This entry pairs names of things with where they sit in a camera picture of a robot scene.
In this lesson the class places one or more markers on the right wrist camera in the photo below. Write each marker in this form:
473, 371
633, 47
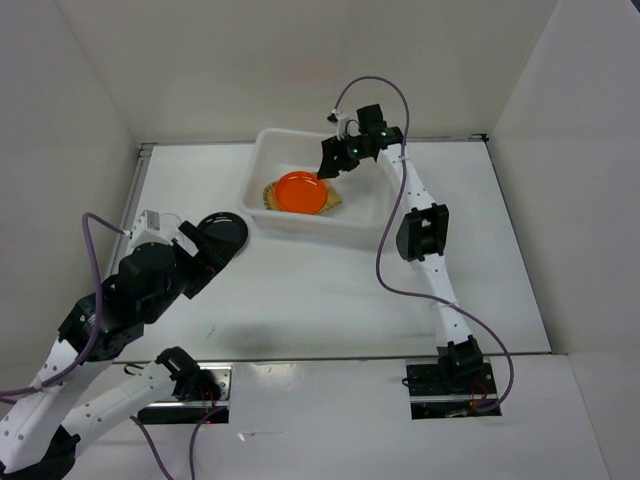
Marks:
341, 121

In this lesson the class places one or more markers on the black plate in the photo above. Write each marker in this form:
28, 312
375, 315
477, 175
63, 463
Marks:
227, 231

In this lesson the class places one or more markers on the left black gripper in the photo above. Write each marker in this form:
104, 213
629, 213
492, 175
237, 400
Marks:
206, 263

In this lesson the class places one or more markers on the orange plate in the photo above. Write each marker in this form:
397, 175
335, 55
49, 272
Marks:
300, 192

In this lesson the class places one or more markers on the translucent plastic bin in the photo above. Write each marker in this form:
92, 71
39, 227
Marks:
366, 191

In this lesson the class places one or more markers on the woven bamboo tray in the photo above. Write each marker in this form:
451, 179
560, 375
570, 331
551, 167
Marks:
333, 198

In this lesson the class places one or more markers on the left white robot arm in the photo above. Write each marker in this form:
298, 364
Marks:
48, 427

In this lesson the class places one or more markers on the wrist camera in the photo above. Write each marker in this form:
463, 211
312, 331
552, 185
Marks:
341, 121
153, 227

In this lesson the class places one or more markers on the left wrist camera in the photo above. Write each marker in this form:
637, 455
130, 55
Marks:
153, 227

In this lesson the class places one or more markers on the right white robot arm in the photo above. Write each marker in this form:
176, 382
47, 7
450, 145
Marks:
422, 232

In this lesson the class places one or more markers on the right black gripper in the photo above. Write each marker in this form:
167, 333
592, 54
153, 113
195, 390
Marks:
332, 147

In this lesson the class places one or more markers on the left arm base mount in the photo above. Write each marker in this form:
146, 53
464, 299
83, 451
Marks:
212, 394

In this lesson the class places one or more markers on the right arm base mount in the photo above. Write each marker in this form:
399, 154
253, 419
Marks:
431, 397

